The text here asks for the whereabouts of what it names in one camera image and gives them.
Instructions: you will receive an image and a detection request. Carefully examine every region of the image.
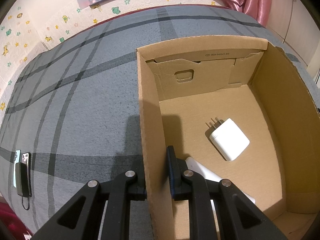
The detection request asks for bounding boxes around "brown cardboard box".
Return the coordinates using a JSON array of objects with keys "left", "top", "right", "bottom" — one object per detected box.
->
[{"left": 137, "top": 35, "right": 319, "bottom": 239}]

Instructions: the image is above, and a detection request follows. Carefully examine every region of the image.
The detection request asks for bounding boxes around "white power bank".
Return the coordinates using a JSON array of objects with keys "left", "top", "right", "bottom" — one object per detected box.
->
[{"left": 185, "top": 157, "right": 255, "bottom": 216}]

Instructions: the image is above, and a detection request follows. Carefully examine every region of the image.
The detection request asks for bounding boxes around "white square charger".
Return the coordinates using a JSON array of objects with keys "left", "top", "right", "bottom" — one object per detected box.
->
[{"left": 208, "top": 118, "right": 250, "bottom": 161}]

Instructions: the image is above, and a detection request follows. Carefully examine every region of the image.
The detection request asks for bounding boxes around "grey plaid bed cover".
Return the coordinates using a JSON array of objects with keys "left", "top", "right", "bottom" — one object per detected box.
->
[{"left": 0, "top": 4, "right": 320, "bottom": 240}]

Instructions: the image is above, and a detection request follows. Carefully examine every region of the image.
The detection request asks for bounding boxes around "black power bank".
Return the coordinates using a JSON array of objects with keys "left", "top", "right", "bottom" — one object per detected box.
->
[{"left": 16, "top": 162, "right": 32, "bottom": 211}]

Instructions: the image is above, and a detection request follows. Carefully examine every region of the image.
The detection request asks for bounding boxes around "silver phone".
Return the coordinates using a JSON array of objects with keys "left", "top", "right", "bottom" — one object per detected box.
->
[{"left": 21, "top": 152, "right": 31, "bottom": 178}]

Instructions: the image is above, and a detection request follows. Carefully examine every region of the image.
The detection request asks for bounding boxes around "light blue phone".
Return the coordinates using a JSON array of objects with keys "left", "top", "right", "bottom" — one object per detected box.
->
[{"left": 13, "top": 150, "right": 21, "bottom": 188}]

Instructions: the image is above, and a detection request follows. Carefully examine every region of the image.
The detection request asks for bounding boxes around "red bed sheet edge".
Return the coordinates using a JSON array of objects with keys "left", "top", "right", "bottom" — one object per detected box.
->
[{"left": 1, "top": 196, "right": 33, "bottom": 239}]

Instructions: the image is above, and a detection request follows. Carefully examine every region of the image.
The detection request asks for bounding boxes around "beige wardrobe cabinet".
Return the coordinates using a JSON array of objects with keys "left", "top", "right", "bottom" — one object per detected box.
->
[{"left": 266, "top": 0, "right": 319, "bottom": 81}]

